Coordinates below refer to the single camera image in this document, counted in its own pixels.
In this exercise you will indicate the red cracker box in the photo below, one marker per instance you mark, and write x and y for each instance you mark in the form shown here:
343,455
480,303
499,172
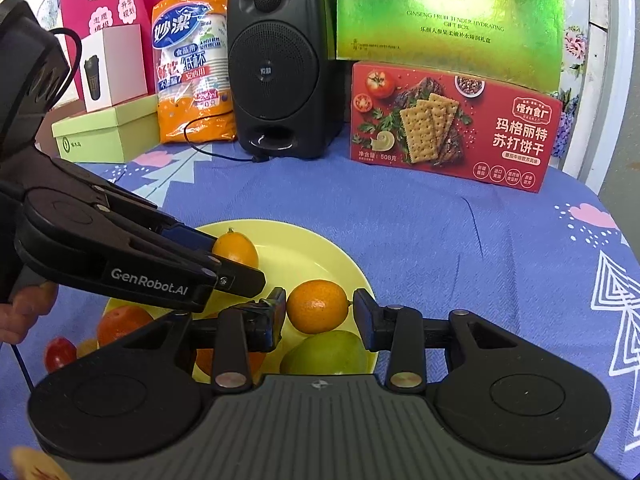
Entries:
451,124

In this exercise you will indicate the light green shoe box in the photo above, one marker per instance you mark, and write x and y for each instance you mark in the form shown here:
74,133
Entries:
116,134

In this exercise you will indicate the small orange kumquat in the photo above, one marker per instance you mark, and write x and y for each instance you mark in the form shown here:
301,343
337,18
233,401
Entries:
235,246

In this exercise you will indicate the large orange mandarin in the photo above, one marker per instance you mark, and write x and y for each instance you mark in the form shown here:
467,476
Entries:
120,322

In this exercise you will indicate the green plum near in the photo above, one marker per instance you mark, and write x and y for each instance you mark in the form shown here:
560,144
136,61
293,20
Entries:
330,353

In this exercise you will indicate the black speaker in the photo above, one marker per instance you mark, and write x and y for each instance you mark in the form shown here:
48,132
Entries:
288,88

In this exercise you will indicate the orange paper cup pack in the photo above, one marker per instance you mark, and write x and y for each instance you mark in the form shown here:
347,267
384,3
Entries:
190,46

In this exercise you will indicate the person left hand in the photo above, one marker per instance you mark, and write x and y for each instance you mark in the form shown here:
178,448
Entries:
22,312

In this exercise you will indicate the yellow plate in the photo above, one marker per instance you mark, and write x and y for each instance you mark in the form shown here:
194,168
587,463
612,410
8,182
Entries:
288,256

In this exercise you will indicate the brown cardboard box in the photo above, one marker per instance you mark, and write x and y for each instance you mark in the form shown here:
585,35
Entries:
44,138

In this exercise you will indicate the red cherry tomato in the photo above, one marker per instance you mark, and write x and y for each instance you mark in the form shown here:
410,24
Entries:
59,352

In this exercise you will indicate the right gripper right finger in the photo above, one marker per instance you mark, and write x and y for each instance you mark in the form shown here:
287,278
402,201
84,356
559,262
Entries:
406,335

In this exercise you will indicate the white cup box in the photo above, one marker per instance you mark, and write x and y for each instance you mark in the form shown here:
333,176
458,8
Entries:
112,67

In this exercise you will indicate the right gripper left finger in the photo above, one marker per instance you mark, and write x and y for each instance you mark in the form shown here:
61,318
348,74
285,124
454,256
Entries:
255,326

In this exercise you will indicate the green gift box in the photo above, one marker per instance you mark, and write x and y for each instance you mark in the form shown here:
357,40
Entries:
516,41

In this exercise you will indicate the blue printed tablecloth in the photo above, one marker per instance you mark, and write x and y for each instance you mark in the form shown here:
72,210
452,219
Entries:
552,266

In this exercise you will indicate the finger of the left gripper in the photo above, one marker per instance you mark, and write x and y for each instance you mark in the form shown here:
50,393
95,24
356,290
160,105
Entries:
179,264
139,211

